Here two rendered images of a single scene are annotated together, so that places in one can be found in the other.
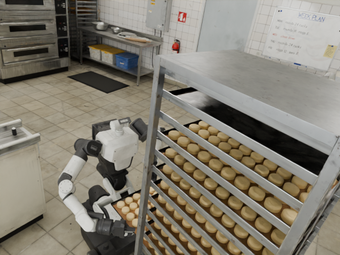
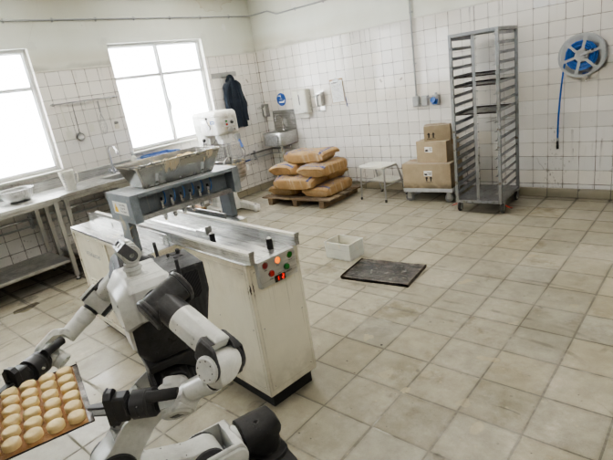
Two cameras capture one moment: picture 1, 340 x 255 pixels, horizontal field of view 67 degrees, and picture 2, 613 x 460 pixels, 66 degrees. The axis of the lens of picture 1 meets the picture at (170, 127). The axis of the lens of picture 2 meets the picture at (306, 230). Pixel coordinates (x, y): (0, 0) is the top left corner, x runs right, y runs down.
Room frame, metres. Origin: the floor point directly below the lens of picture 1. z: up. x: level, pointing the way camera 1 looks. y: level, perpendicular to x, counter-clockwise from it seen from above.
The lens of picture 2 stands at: (2.46, -0.97, 1.65)
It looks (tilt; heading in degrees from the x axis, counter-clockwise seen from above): 18 degrees down; 105
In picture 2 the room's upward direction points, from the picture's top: 9 degrees counter-clockwise
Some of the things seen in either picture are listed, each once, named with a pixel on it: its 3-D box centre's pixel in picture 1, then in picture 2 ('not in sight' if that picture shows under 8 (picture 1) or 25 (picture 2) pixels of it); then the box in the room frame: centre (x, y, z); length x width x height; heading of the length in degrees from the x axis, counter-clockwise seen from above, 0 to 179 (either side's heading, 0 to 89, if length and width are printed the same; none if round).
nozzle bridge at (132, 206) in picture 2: not in sight; (180, 205); (0.98, 1.61, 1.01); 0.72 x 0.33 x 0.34; 56
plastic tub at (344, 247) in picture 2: not in sight; (344, 247); (1.66, 3.16, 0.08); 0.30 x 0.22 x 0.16; 151
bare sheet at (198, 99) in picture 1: (260, 116); not in sight; (0.84, -0.31, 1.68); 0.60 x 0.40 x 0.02; 45
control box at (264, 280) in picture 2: (29, 140); (276, 266); (1.70, 1.12, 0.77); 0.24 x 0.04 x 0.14; 56
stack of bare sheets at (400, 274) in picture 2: not in sight; (383, 271); (2.05, 2.72, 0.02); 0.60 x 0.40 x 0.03; 159
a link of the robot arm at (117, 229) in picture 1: (114, 227); (25, 374); (1.00, 0.23, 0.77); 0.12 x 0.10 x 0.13; 90
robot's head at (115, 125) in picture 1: (119, 125); (128, 254); (1.48, 0.34, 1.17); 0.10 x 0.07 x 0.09; 135
